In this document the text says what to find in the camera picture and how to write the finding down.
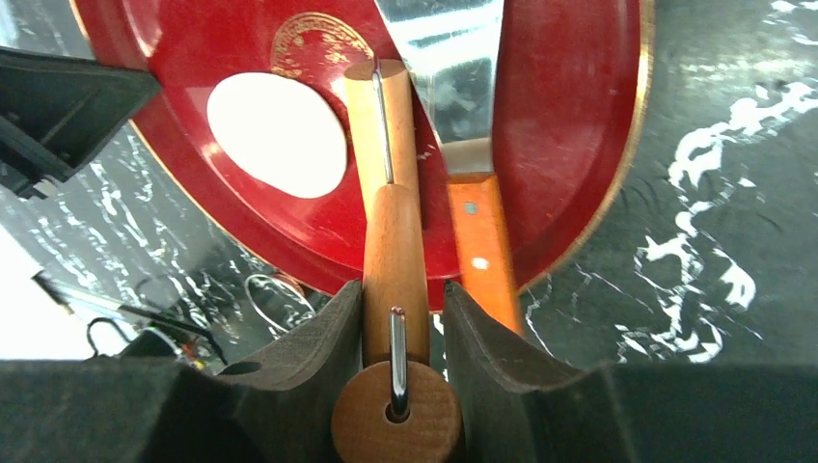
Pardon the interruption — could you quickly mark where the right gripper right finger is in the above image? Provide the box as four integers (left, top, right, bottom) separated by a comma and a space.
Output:
443, 282, 817, 462

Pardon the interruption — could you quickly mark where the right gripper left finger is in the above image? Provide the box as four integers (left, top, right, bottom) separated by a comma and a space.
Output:
1, 281, 363, 462

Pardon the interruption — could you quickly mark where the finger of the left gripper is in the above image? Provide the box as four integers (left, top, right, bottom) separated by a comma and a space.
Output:
1, 47, 160, 200

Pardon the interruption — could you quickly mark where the wooden double-ended rolling pin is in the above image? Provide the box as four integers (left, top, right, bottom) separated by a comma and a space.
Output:
331, 58, 463, 462

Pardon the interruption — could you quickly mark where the white dough piece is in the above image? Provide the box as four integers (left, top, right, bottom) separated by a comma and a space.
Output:
205, 71, 347, 200

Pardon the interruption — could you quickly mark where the red round tray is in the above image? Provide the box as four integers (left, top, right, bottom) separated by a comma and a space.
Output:
72, 1, 654, 293

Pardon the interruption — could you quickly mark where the metal ring cutter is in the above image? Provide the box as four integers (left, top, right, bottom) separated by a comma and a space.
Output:
243, 273, 316, 340

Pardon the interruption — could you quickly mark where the metal spatula wooden handle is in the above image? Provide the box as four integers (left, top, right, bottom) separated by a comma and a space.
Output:
376, 0, 523, 335

